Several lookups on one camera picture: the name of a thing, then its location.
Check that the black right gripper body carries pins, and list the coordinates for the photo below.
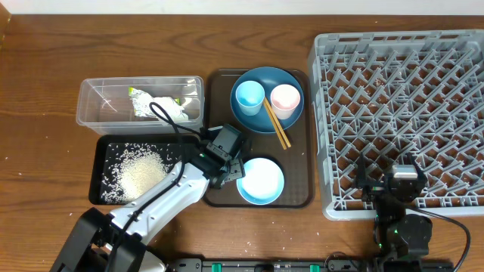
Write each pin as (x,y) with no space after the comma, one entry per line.
(375,188)

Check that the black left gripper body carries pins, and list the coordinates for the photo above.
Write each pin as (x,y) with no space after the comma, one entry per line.
(236,171)

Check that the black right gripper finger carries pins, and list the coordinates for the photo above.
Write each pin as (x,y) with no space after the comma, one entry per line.
(420,174)
(361,176)

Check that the light blue bowl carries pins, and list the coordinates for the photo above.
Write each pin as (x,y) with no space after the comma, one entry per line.
(263,182)

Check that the light blue cup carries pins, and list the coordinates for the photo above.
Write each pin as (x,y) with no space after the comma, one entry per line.
(250,96)

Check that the pile of rice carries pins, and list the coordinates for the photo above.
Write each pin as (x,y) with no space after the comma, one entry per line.
(131,169)

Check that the pink cup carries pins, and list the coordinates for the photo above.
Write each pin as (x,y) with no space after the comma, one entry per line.
(284,100)

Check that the green foil snack wrapper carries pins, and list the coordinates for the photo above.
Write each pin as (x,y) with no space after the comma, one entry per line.
(140,101)

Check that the white paper wrapper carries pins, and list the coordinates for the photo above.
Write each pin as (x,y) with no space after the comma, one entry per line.
(172,107)

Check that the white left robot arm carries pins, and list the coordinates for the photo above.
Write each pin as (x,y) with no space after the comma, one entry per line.
(117,241)

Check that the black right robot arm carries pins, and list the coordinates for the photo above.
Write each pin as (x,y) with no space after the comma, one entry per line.
(403,238)

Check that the grey dishwasher rack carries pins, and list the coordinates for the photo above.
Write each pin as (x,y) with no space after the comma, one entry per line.
(390,95)

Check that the brown serving tray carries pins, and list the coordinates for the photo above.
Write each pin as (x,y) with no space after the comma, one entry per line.
(295,162)

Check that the wooden chopstick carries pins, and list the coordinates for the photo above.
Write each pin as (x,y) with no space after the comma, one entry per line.
(273,122)
(281,129)

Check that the black tray bin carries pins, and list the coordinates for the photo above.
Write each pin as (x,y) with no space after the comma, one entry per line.
(101,149)

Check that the dark blue plate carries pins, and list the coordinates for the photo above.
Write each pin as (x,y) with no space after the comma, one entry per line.
(269,78)

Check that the clear plastic bin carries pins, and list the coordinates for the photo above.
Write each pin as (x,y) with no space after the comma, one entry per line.
(105,106)

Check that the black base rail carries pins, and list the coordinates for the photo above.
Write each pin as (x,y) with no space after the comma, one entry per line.
(331,265)

